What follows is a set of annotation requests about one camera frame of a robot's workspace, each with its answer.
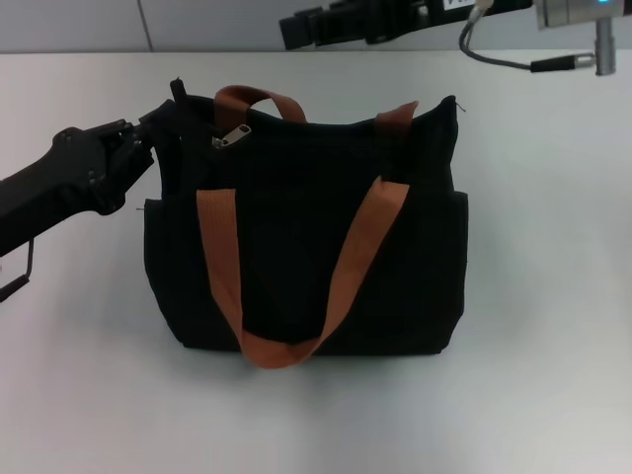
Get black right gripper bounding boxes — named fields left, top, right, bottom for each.
left=278, top=0, right=539, bottom=50

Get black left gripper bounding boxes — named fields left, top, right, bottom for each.
left=0, top=98, right=182, bottom=258

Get silver zipper pull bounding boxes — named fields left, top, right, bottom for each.
left=211, top=122, right=253, bottom=149

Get black food bag brown straps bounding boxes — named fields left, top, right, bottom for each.
left=142, top=76, right=470, bottom=371

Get left gripper cable with plug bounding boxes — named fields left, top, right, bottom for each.
left=0, top=239, right=36, bottom=303

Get gripper cable with plug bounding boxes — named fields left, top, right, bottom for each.
left=458, top=0, right=614, bottom=76
left=0, top=239, right=36, bottom=303

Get right gripper cable with plug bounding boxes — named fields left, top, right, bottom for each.
left=458, top=0, right=614, bottom=76

